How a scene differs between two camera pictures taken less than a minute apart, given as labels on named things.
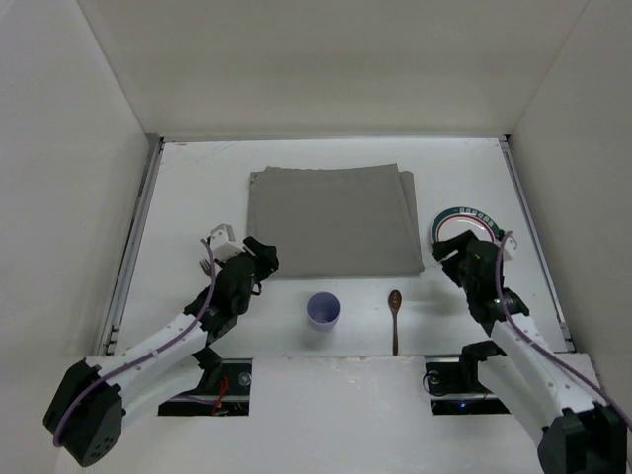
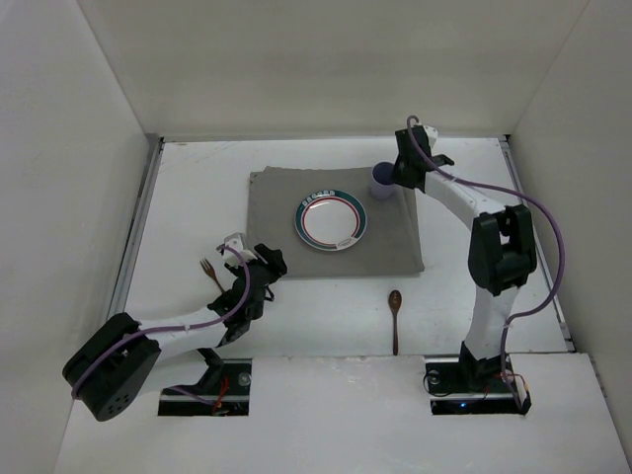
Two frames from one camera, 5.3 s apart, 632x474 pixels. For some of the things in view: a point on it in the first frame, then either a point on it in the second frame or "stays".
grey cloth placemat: x=336 y=221 stays
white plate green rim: x=457 y=220 -> x=331 y=220
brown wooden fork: x=205 y=266 stays
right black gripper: x=460 y=258 -> x=405 y=165
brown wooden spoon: x=395 y=299 stays
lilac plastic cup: x=323 y=310 -> x=382 y=180
